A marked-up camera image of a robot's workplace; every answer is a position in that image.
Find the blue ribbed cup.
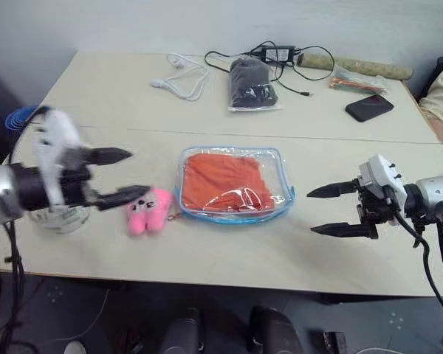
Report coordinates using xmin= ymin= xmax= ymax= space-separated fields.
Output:
xmin=4 ymin=105 xmax=42 ymax=131

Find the bag of coloured cable ties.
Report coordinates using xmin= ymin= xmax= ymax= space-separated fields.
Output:
xmin=328 ymin=66 xmax=391 ymax=97

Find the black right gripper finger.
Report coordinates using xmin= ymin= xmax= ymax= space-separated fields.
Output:
xmin=309 ymin=221 xmax=378 ymax=240
xmin=306 ymin=178 xmax=360 ymax=199

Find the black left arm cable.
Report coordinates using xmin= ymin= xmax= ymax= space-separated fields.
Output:
xmin=1 ymin=106 xmax=52 ymax=354

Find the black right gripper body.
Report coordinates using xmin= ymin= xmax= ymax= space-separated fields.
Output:
xmin=352 ymin=175 xmax=396 ymax=241

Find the white floor cable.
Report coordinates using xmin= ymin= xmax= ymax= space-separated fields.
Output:
xmin=20 ymin=288 xmax=112 ymax=344

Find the clear plastic pouch blue trim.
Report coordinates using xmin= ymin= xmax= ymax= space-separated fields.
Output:
xmin=172 ymin=145 xmax=297 ymax=226

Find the clear plastic container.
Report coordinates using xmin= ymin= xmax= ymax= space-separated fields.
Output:
xmin=28 ymin=204 xmax=90 ymax=235

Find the pink plush toy keychain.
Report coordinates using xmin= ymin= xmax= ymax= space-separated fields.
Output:
xmin=124 ymin=187 xmax=173 ymax=237

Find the rolled brown mat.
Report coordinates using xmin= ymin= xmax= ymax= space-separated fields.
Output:
xmin=297 ymin=52 xmax=414 ymax=80

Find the black smartphone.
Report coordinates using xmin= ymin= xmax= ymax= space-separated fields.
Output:
xmin=345 ymin=94 xmax=395 ymax=123

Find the orange cloth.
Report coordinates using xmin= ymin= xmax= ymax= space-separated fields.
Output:
xmin=180 ymin=153 xmax=276 ymax=212

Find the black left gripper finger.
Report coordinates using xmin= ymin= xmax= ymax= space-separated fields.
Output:
xmin=95 ymin=184 xmax=152 ymax=212
xmin=86 ymin=147 xmax=134 ymax=167

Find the black power adapter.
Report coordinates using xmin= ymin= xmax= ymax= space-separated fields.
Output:
xmin=262 ymin=44 xmax=297 ymax=63

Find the black adapter cable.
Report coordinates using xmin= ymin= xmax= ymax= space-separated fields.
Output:
xmin=204 ymin=40 xmax=335 ymax=99

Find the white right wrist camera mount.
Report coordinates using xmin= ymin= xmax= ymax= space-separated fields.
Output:
xmin=358 ymin=153 xmax=408 ymax=226

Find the black cloth in plastic bag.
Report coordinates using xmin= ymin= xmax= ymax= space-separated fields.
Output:
xmin=227 ymin=56 xmax=284 ymax=113

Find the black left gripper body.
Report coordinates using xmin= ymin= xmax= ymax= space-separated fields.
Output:
xmin=57 ymin=146 xmax=108 ymax=212

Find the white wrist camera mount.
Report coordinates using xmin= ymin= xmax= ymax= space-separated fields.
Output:
xmin=32 ymin=108 xmax=83 ymax=208
xmin=358 ymin=153 xmax=408 ymax=226

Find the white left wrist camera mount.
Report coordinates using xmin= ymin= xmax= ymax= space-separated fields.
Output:
xmin=32 ymin=108 xmax=83 ymax=208

